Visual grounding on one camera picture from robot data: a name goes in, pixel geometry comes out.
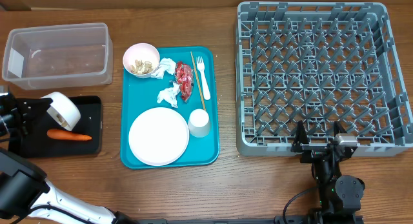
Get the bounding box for pink bowl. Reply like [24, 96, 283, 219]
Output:
[123, 43, 161, 78]

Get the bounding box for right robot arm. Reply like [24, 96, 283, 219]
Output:
[282, 121, 365, 224]

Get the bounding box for white bowl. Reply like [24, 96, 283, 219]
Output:
[42, 92, 81, 131]

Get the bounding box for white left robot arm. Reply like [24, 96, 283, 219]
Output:
[1, 92, 134, 224]

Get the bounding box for white plastic fork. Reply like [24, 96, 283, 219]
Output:
[196, 56, 211, 100]

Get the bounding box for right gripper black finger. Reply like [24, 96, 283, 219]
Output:
[290, 121, 309, 153]
[333, 121, 347, 136]

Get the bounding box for red snack wrapper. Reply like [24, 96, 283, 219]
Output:
[175, 61, 194, 103]

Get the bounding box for peanut shells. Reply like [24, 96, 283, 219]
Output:
[130, 59, 154, 75]

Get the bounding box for black tray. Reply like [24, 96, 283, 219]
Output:
[8, 96, 103, 158]

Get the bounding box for white paper cup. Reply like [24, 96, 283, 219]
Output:
[188, 109, 211, 137]

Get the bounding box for clear plastic bin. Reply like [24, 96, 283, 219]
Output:
[1, 23, 113, 90]

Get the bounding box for orange carrot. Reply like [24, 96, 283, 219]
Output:
[46, 129, 92, 141]

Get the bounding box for wooden chopstick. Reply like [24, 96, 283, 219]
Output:
[190, 51, 206, 111]

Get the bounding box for grey dishwasher rack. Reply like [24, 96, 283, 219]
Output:
[235, 1, 412, 157]

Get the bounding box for teal plastic tray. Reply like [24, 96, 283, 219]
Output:
[120, 46, 220, 169]

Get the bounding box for white plate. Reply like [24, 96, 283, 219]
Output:
[128, 107, 190, 167]

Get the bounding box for white tissue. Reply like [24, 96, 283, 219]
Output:
[157, 82, 180, 108]
[150, 58, 176, 79]

